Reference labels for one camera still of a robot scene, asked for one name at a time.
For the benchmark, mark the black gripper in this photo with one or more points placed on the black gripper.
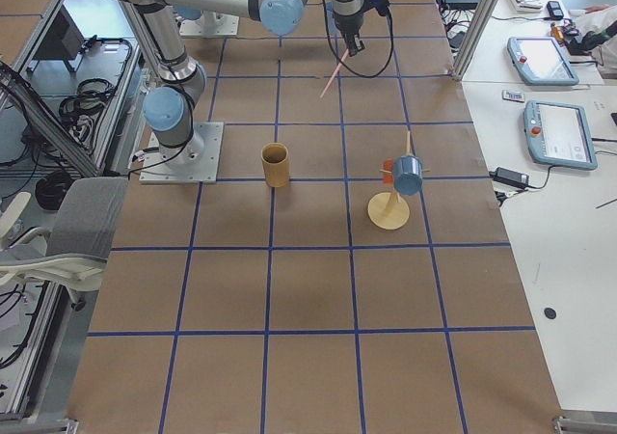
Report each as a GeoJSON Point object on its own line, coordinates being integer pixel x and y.
{"type": "Point", "coordinates": [346, 25]}

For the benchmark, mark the pink chopstick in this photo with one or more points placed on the pink chopstick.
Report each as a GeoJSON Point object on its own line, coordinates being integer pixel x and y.
{"type": "Point", "coordinates": [336, 71]}

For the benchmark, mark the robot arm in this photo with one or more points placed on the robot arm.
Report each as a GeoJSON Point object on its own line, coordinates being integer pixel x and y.
{"type": "Point", "coordinates": [203, 18]}
{"type": "Point", "coordinates": [169, 108]}

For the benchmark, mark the orange mug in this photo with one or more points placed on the orange mug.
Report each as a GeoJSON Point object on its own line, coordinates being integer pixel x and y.
{"type": "Point", "coordinates": [386, 171]}

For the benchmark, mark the blue mug on tree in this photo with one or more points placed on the blue mug on tree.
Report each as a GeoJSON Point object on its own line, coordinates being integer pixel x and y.
{"type": "Point", "coordinates": [407, 175]}

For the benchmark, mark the bamboo cylinder holder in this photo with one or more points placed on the bamboo cylinder holder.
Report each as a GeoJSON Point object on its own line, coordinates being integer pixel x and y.
{"type": "Point", "coordinates": [275, 164]}

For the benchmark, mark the wooden mug tree stand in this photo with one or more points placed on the wooden mug tree stand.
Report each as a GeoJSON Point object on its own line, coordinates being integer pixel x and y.
{"type": "Point", "coordinates": [389, 210]}

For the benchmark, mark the teach pendant far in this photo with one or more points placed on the teach pendant far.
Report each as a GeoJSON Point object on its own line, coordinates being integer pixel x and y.
{"type": "Point", "coordinates": [540, 62]}

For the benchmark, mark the teach pendant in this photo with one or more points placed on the teach pendant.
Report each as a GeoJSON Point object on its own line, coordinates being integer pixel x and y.
{"type": "Point", "coordinates": [540, 62]}
{"type": "Point", "coordinates": [558, 134]}

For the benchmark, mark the black power adapter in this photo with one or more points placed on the black power adapter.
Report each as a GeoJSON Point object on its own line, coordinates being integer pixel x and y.
{"type": "Point", "coordinates": [510, 178]}

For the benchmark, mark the teach pendant near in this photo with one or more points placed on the teach pendant near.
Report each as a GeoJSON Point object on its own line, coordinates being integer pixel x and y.
{"type": "Point", "coordinates": [558, 134]}

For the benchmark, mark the grey office chair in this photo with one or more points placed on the grey office chair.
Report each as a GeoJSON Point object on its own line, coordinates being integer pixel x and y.
{"type": "Point", "coordinates": [72, 253]}

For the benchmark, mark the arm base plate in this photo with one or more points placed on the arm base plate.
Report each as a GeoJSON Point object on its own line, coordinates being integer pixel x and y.
{"type": "Point", "coordinates": [229, 28]}
{"type": "Point", "coordinates": [198, 162]}

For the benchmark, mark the aluminium frame post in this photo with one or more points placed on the aluminium frame post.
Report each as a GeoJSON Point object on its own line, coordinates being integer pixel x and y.
{"type": "Point", "coordinates": [480, 19]}

